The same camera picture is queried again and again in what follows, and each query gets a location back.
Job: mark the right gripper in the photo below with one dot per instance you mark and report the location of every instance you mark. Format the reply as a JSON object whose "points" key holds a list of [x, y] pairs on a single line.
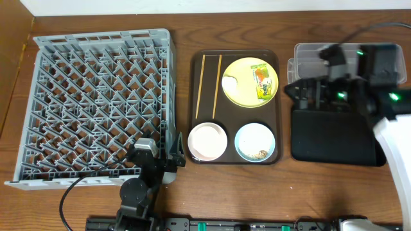
{"points": [[312, 93]]}

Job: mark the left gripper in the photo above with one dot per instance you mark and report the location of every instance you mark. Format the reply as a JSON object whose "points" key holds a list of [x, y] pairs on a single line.
{"points": [[165, 163]]}

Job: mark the green orange snack wrapper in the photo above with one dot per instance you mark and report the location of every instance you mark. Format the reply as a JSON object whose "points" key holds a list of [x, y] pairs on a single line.
{"points": [[263, 81]]}

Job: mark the light blue bowl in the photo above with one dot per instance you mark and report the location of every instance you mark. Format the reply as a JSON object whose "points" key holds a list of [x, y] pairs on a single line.
{"points": [[252, 138]]}

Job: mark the white tissue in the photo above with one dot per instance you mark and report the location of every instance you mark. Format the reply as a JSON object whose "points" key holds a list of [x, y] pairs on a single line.
{"points": [[229, 84]]}

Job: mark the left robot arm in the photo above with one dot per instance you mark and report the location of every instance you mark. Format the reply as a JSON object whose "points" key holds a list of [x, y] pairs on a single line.
{"points": [[138, 195]]}

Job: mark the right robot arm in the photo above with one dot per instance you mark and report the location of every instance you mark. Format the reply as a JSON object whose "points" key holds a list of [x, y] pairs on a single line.
{"points": [[390, 123]]}

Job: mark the black waste tray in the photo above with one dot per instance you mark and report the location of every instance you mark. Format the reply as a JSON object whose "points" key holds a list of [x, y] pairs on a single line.
{"points": [[335, 138]]}

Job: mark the grey dishwasher rack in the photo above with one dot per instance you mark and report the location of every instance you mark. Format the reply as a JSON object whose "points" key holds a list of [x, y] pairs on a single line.
{"points": [[92, 95]]}

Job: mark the clear plastic bin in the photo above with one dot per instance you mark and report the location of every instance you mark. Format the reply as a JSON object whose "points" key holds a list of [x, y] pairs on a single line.
{"points": [[386, 67]]}

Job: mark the white pink bowl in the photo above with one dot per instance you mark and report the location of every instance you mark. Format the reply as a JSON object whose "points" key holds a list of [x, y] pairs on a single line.
{"points": [[207, 141]]}

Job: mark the yellow plate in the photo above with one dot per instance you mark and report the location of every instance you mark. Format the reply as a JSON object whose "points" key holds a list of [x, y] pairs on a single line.
{"points": [[246, 95]]}

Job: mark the right wooden chopstick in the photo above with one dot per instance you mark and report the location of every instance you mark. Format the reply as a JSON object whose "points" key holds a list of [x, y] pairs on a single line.
{"points": [[217, 85]]}

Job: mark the wooden chopstick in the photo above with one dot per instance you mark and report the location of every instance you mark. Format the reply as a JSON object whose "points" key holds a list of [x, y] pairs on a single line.
{"points": [[200, 86], [217, 85]]}

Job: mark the food scraps pile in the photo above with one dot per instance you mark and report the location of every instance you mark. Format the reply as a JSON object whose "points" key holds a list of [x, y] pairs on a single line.
{"points": [[259, 155]]}

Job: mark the dark brown serving tray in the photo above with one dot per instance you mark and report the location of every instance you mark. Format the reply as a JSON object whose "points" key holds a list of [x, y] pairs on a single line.
{"points": [[229, 116]]}

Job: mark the left wooden chopstick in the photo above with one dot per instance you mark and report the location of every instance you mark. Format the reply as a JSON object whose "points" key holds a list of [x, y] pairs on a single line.
{"points": [[200, 86]]}

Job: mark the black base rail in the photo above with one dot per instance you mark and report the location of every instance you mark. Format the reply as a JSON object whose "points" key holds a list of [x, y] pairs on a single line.
{"points": [[184, 224]]}

